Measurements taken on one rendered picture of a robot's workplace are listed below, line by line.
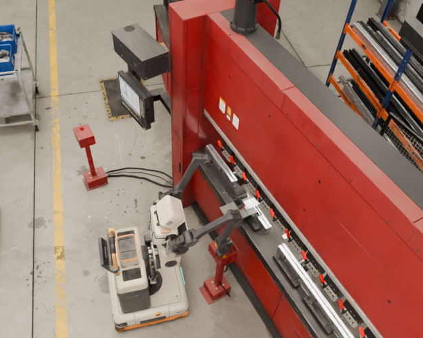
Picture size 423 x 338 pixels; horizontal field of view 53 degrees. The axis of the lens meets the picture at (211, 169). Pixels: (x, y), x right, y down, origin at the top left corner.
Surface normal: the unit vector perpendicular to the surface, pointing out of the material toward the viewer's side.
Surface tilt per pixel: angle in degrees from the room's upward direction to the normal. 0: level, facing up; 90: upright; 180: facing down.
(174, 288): 0
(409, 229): 90
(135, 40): 0
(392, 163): 0
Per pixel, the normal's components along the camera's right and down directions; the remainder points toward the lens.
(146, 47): 0.05, -0.65
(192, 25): 0.48, 0.68
